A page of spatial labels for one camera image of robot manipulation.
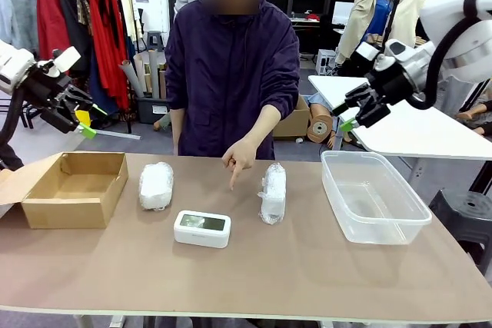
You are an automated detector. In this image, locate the person's left hand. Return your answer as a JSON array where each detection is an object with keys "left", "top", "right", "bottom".
[{"left": 221, "top": 136, "right": 258, "bottom": 192}]

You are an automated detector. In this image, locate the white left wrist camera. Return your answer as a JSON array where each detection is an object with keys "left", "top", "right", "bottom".
[{"left": 38, "top": 46, "right": 81, "bottom": 78}]

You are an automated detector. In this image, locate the lying mannequin green sleeve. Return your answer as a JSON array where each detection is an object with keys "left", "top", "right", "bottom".
[{"left": 153, "top": 111, "right": 172, "bottom": 132}]

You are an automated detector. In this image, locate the white computer tower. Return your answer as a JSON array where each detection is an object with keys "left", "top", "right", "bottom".
[{"left": 315, "top": 48, "right": 340, "bottom": 75}]

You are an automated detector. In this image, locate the beige cardboard tube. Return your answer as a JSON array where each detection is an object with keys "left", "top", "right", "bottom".
[{"left": 133, "top": 54, "right": 151, "bottom": 94}]

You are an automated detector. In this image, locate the red coat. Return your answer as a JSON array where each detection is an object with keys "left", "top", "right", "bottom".
[{"left": 36, "top": 0, "right": 72, "bottom": 74}]

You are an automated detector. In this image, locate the white monitor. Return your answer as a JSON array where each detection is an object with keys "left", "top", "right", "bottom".
[{"left": 332, "top": 1, "right": 357, "bottom": 26}]

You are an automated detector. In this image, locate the light blue cloth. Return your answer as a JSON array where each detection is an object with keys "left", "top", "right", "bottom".
[{"left": 307, "top": 91, "right": 327, "bottom": 108}]

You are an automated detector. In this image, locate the grey plastic stool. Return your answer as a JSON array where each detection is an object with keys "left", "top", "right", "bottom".
[{"left": 145, "top": 30, "right": 165, "bottom": 52}]

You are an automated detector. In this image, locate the leaning grey tube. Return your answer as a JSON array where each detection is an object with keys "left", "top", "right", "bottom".
[{"left": 118, "top": 59, "right": 146, "bottom": 99}]

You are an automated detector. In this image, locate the brown cardboard carton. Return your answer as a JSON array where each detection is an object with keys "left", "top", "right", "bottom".
[{"left": 272, "top": 95, "right": 311, "bottom": 141}]

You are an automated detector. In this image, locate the grey knit sweater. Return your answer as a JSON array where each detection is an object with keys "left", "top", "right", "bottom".
[{"left": 0, "top": 0, "right": 39, "bottom": 56}]

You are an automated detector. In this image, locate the brown cardboard roll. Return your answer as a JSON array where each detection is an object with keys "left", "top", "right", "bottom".
[{"left": 306, "top": 103, "right": 335, "bottom": 145}]

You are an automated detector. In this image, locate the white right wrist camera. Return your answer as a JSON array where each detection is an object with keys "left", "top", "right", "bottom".
[{"left": 355, "top": 41, "right": 380, "bottom": 62}]

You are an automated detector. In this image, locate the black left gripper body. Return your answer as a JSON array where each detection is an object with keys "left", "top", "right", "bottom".
[{"left": 22, "top": 62, "right": 75, "bottom": 113}]

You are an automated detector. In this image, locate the clear plastic bin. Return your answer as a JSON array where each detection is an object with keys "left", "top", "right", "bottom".
[{"left": 320, "top": 150, "right": 434, "bottom": 247}]

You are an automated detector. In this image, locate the black plastic stool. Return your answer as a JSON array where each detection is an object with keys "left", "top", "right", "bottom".
[{"left": 428, "top": 188, "right": 492, "bottom": 266}]

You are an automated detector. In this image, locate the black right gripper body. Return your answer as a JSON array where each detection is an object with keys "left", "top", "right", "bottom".
[{"left": 367, "top": 58, "right": 414, "bottom": 104}]

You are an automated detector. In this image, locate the open brown cardboard box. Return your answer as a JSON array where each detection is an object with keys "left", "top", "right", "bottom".
[{"left": 0, "top": 151, "right": 130, "bottom": 230}]

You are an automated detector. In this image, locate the black storage crate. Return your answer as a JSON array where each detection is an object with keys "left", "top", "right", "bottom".
[{"left": 136, "top": 95, "right": 172, "bottom": 124}]

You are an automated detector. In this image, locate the person's right forearm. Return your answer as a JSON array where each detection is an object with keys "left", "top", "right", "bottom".
[{"left": 169, "top": 108, "right": 186, "bottom": 157}]

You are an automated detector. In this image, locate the upright grey tube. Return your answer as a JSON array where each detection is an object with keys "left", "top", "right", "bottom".
[{"left": 148, "top": 49, "right": 161, "bottom": 99}]

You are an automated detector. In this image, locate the black left arm hose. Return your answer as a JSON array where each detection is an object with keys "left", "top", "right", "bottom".
[{"left": 0, "top": 85, "right": 28, "bottom": 152}]

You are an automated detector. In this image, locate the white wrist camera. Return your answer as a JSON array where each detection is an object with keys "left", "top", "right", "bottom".
[
  {"left": 38, "top": 46, "right": 81, "bottom": 78},
  {"left": 355, "top": 41, "right": 380, "bottom": 62}
]

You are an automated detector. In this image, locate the black right arm hose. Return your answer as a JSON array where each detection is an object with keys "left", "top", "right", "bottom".
[{"left": 407, "top": 16, "right": 480, "bottom": 111}]

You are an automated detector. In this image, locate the person in purple jacket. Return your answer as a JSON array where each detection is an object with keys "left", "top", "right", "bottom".
[{"left": 164, "top": 0, "right": 301, "bottom": 160}]

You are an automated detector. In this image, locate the white unwrapped digital clock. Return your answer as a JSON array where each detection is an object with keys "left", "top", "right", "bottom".
[{"left": 172, "top": 209, "right": 232, "bottom": 250}]

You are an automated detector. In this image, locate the black stand pole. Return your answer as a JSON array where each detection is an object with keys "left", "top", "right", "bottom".
[{"left": 378, "top": 0, "right": 404, "bottom": 52}]

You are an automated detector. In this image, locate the black metal post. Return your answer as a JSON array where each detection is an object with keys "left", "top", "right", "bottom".
[{"left": 470, "top": 158, "right": 492, "bottom": 194}]

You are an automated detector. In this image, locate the red dress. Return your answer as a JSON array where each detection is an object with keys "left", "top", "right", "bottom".
[{"left": 85, "top": 0, "right": 131, "bottom": 111}]

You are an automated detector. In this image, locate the black arm hose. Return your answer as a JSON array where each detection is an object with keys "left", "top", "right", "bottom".
[
  {"left": 0, "top": 85, "right": 28, "bottom": 152},
  {"left": 407, "top": 16, "right": 480, "bottom": 111}
]

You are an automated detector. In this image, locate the white work table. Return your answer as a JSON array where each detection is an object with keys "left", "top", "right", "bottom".
[{"left": 308, "top": 74, "right": 492, "bottom": 161}]

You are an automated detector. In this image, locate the bubble-wrapped clock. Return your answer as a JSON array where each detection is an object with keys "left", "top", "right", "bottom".
[
  {"left": 257, "top": 161, "right": 288, "bottom": 225},
  {"left": 138, "top": 161, "right": 175, "bottom": 212}
]

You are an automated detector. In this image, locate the black garment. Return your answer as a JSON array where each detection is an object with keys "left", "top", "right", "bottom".
[{"left": 59, "top": 0, "right": 93, "bottom": 75}]

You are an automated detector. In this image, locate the cream garment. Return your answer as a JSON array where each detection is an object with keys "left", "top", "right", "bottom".
[{"left": 117, "top": 0, "right": 139, "bottom": 43}]

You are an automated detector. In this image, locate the person's left forearm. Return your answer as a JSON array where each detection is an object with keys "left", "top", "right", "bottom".
[{"left": 245, "top": 104, "right": 284, "bottom": 148}]

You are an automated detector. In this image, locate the long metal bar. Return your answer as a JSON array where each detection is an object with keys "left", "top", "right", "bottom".
[{"left": 88, "top": 128, "right": 142, "bottom": 141}]

